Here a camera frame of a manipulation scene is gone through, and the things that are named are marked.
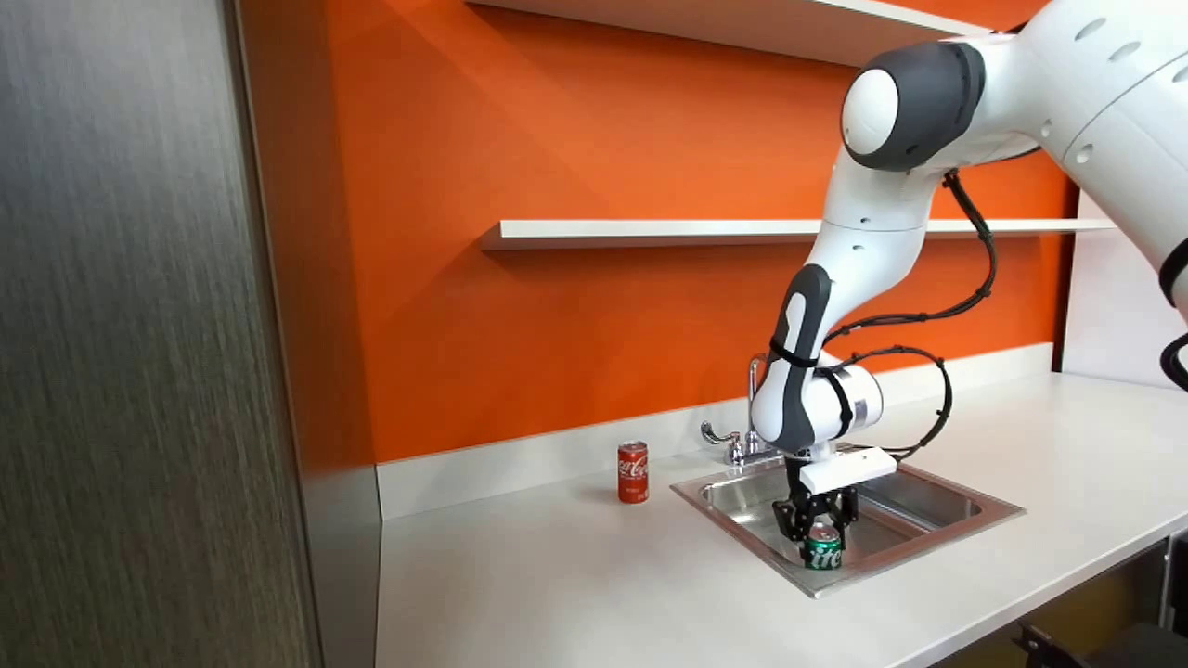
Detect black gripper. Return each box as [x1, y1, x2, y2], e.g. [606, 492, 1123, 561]
[773, 454, 864, 548]

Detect green soda can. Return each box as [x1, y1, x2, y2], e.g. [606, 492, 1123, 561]
[803, 508, 851, 574]

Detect stainless steel sink basin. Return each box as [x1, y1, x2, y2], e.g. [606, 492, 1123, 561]
[668, 454, 1029, 601]

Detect chrome sink faucet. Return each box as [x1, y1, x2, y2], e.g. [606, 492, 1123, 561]
[694, 351, 778, 471]

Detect red soda can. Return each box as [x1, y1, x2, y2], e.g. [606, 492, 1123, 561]
[612, 437, 653, 508]

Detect black office chair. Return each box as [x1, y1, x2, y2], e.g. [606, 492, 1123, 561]
[1013, 621, 1188, 668]

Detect dark wood grain cabinet panel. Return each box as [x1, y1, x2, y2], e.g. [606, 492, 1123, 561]
[0, 0, 324, 668]

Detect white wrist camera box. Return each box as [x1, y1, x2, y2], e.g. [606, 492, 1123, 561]
[793, 446, 898, 497]

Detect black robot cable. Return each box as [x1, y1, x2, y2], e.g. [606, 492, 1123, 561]
[819, 167, 1002, 466]

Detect long white wall shelf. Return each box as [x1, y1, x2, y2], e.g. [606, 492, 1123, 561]
[478, 214, 1117, 257]

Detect thick white wall shelf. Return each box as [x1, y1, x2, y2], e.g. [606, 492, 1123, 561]
[464, 0, 996, 69]

